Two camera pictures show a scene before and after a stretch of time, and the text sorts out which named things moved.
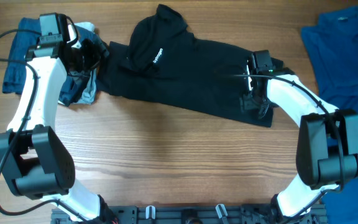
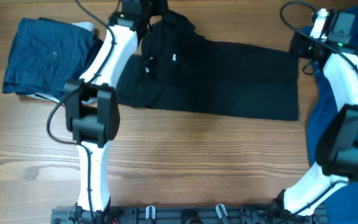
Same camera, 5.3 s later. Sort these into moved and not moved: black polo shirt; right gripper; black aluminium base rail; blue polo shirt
Moved: black polo shirt; right gripper
Not moved: blue polo shirt; black aluminium base rail
